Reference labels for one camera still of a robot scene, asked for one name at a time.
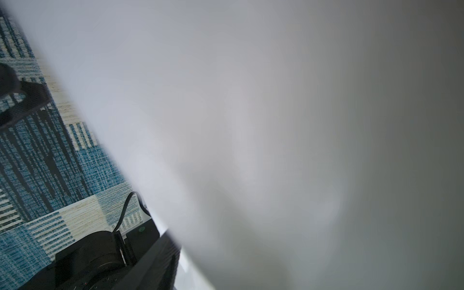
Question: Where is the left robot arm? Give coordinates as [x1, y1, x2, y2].
[1, 61, 180, 290]

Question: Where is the white raincoat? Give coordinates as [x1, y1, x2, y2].
[7, 0, 464, 290]

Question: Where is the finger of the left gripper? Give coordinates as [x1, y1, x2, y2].
[1, 64, 51, 130]

